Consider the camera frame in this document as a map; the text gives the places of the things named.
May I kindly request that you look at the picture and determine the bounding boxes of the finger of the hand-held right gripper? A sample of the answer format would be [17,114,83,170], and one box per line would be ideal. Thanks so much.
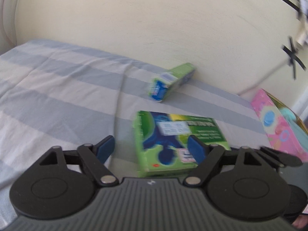
[255,146,304,169]

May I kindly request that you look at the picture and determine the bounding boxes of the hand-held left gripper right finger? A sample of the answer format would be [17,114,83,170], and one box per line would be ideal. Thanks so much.
[184,135,265,187]

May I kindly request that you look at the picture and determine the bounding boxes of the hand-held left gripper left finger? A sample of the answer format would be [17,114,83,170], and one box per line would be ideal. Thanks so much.
[40,135,119,187]

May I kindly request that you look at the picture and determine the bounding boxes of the pink printed storage box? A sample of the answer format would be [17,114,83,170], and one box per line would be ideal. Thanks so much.
[250,89,308,160]

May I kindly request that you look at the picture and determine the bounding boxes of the large green box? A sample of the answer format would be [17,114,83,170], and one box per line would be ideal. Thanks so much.
[132,111,231,177]

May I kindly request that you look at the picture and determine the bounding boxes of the teal round plush item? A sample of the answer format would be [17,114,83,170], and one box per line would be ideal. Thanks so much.
[279,108,300,123]

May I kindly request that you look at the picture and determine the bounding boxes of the small green carton box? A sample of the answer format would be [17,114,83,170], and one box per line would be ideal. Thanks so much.
[148,63,196,103]

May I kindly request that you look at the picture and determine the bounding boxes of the blue white striped bedsheet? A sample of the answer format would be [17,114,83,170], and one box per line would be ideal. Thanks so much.
[0,38,275,222]

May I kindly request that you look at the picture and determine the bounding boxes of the black tape cross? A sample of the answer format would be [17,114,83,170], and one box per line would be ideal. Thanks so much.
[282,37,307,80]

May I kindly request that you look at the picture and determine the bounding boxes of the white power strip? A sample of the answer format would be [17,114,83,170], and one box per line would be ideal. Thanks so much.
[295,25,308,47]

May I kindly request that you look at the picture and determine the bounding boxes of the black tape strips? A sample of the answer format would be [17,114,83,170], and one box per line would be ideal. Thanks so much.
[279,0,302,13]

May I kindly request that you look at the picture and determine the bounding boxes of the white power cable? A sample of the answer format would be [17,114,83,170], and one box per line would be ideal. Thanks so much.
[237,63,288,95]

